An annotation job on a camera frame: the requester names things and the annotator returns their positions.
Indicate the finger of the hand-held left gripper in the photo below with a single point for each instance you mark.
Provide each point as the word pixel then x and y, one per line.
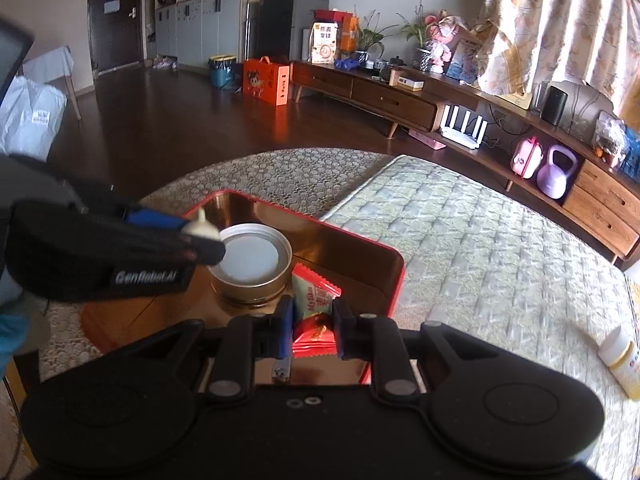
pixel 155 219
pixel 200 251

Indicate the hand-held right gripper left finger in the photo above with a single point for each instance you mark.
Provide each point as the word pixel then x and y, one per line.
pixel 286 330

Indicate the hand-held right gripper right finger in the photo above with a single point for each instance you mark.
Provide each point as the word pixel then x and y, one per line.
pixel 339 332

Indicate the garlic bulb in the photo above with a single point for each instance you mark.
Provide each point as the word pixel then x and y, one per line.
pixel 202 230

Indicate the red candy packet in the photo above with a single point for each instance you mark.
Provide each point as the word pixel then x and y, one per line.
pixel 312 290

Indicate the red tin box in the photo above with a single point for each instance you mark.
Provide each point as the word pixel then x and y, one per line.
pixel 350 255

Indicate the person's left hand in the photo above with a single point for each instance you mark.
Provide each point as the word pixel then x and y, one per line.
pixel 12 335

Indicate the metal nail clipper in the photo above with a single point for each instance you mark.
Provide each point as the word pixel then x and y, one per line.
pixel 281 374

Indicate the round metal tin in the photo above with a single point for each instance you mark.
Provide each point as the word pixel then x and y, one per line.
pixel 250 260

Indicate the white plastic bag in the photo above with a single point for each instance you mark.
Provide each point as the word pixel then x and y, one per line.
pixel 30 115

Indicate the pair of shoes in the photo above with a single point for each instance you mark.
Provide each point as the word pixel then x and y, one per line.
pixel 165 62

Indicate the blue trash bin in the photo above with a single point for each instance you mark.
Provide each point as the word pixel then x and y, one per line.
pixel 222 75

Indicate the quilted mattress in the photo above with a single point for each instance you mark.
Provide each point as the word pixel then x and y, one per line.
pixel 475 240

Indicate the orange gift box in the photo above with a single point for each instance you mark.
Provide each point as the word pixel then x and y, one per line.
pixel 262 82

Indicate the table with white cloth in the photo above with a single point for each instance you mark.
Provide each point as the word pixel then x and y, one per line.
pixel 50 62

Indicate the grey cabinet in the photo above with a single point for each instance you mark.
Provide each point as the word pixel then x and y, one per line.
pixel 210 25

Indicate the dark wooden door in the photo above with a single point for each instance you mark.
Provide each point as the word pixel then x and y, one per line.
pixel 117 20

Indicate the pink power strip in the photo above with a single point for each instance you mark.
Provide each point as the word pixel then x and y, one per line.
pixel 427 140

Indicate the dark refrigerator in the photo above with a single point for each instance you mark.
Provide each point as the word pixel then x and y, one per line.
pixel 280 25

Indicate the white router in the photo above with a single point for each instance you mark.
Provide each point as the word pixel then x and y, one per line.
pixel 462 132

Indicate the blue toy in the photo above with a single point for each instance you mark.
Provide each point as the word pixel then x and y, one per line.
pixel 346 64

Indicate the wooden tv cabinet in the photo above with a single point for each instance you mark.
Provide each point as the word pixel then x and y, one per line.
pixel 380 95

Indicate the oat cereal bag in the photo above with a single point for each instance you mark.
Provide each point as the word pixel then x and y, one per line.
pixel 325 45

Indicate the beige small box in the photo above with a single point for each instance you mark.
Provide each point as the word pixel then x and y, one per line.
pixel 406 81

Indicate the purple kettlebell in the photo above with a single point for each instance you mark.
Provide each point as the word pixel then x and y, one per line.
pixel 555 180

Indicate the orange carton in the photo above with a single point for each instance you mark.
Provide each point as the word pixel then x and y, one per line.
pixel 349 32

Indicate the red flat box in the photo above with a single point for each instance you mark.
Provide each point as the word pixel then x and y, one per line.
pixel 330 15

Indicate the potted plant small pot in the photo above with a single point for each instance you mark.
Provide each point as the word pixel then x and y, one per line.
pixel 367 40

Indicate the dark teapot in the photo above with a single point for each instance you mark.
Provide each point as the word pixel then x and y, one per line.
pixel 397 61

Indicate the white pill bottle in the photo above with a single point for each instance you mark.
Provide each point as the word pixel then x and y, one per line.
pixel 620 360

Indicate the potted plant patterned pot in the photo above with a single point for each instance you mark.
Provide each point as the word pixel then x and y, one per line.
pixel 422 57

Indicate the pink doll figure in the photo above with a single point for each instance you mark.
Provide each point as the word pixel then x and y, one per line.
pixel 442 42

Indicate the drinking glass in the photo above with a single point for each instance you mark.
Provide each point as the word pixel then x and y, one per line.
pixel 538 97

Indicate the black speaker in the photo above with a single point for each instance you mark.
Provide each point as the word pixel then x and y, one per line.
pixel 555 105

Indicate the clear plastic bag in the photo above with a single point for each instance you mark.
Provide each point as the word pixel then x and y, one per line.
pixel 617 142

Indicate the floral curtain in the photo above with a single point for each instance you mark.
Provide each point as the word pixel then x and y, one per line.
pixel 550 25

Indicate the picture frame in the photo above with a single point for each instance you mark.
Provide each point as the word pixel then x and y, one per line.
pixel 464 60

